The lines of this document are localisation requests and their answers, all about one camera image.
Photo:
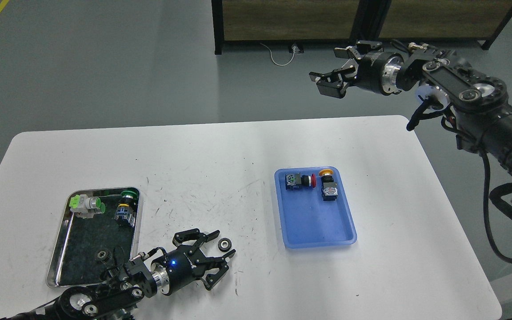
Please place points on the black framed wooden cabinet right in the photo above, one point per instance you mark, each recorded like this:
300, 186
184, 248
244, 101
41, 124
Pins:
433, 20

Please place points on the red push button switch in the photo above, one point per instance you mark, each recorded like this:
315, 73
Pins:
296, 181

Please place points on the green black push button switch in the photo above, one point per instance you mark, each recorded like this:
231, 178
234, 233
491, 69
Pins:
126, 209

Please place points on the black framed wooden cabinet left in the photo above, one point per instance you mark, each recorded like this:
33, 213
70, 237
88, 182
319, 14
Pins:
286, 21

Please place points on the yellow push button switch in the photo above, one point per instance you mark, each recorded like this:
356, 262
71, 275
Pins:
329, 187

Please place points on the black framed wooden cabinet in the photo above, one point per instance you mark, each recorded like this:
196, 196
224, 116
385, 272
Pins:
433, 20
286, 21

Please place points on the silver metal tray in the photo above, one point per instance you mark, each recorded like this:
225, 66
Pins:
72, 262

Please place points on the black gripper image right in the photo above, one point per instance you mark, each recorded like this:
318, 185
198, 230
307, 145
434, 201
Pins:
375, 71

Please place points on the blue plastic tray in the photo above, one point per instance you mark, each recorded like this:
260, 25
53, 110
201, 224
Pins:
309, 222

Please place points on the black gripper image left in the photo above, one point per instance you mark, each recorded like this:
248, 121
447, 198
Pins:
188, 263

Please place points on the green white push button switch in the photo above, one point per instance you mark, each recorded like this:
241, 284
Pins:
86, 207

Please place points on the black gear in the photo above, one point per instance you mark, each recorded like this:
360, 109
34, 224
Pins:
103, 256
224, 244

